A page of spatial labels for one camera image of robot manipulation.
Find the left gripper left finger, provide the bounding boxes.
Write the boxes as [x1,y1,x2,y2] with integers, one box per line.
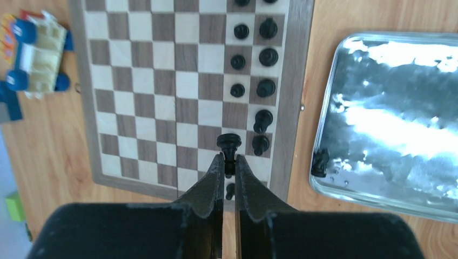
[28,154,224,258]

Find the black piece board corner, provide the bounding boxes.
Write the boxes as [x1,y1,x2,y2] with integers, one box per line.
[225,183,235,201]

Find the blue grey block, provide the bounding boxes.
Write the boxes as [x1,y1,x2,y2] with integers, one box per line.
[1,80,23,124]

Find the colourful toy car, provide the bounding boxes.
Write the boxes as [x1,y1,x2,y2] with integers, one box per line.
[1,10,73,99]

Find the green block at wall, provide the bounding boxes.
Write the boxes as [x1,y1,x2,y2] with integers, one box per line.
[4,191,26,222]

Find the black pawn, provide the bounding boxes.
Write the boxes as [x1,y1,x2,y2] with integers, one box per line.
[253,110,273,134]
[217,133,241,179]

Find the black pawn second row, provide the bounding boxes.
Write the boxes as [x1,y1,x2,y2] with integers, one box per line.
[234,0,250,6]

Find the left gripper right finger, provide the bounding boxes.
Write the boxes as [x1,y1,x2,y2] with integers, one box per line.
[235,155,423,258]

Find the wooden chessboard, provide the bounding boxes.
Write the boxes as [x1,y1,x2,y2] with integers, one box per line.
[69,1,314,200]

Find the black knight in tray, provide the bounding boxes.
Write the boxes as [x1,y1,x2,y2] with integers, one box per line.
[311,148,329,178]

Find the silver tray black pieces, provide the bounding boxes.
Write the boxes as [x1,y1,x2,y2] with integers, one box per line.
[309,31,457,223]

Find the black chess piece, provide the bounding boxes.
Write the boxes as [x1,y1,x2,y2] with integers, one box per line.
[259,17,278,39]
[252,135,270,156]
[230,83,245,98]
[256,79,276,98]
[233,23,250,39]
[230,54,246,70]
[259,47,279,67]

